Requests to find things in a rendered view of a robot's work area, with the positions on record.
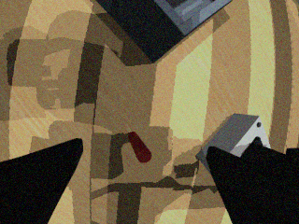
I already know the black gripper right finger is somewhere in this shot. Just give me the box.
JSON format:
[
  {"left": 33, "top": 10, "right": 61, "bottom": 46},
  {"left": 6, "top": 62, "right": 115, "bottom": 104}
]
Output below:
[{"left": 206, "top": 147, "right": 299, "bottom": 224}]

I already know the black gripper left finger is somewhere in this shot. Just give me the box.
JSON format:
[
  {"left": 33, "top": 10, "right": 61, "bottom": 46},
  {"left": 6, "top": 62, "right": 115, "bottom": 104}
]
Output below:
[{"left": 0, "top": 138, "right": 83, "bottom": 224}]

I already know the dark red peg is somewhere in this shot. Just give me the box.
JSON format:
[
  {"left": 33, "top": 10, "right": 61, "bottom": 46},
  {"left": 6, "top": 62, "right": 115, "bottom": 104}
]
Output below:
[{"left": 128, "top": 132, "right": 150, "bottom": 163}]

